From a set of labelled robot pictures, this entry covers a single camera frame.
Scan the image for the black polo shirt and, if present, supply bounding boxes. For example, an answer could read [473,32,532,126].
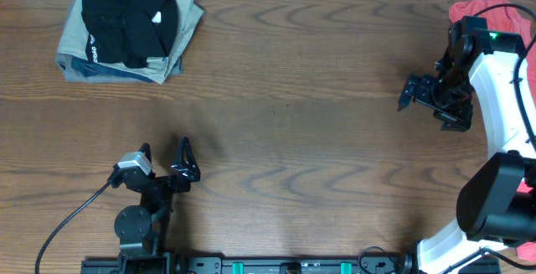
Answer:
[81,0,179,69]

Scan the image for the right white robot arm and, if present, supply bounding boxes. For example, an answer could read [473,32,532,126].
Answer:
[398,27,535,273]

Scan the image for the red printed t-shirt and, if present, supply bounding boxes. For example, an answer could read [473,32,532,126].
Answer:
[448,0,535,262]

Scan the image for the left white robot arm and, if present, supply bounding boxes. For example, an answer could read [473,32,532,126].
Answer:
[108,137,201,273]

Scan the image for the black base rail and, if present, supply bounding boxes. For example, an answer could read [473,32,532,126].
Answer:
[80,252,422,274]

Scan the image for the folded blue grey garment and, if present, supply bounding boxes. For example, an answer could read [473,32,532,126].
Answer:
[56,52,185,84]

